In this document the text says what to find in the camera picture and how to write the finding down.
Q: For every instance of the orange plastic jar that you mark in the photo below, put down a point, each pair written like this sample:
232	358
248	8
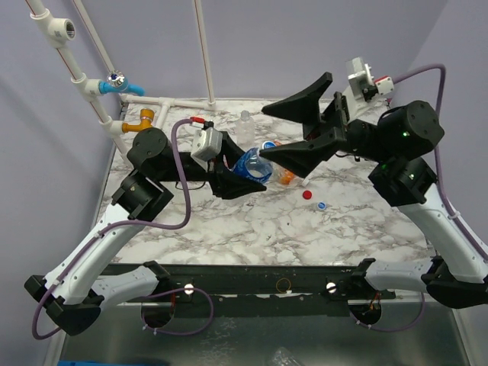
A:
282	175

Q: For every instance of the blue faucet valve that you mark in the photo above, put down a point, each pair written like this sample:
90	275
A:
117	82

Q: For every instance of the orange faucet valve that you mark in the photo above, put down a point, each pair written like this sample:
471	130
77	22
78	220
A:
146	121

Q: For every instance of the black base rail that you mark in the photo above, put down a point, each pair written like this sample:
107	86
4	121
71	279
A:
263	291

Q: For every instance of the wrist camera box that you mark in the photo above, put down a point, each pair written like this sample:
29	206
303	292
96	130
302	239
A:
364	91
206	144

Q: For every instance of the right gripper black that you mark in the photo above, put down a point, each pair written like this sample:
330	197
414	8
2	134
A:
339	119

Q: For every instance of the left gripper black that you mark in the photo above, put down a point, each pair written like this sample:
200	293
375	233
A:
223	179

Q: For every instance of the clear bottle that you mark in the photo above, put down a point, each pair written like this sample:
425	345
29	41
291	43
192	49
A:
245	131

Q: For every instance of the white pvc pipe frame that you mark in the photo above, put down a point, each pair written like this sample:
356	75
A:
60	31

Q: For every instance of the red bottle cap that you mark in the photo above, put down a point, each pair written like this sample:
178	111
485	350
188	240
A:
307	195

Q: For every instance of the blue white bottle cap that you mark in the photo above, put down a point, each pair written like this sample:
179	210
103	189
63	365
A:
321	206

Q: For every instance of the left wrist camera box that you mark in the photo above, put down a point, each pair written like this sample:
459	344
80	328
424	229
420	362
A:
206	144

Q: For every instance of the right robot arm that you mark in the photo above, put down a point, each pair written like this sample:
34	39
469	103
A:
457	276

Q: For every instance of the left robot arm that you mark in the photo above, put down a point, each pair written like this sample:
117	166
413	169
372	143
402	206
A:
74	293

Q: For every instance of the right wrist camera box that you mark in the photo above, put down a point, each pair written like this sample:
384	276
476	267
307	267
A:
364	91

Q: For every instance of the blue label water bottle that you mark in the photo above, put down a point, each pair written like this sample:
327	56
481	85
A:
253	166

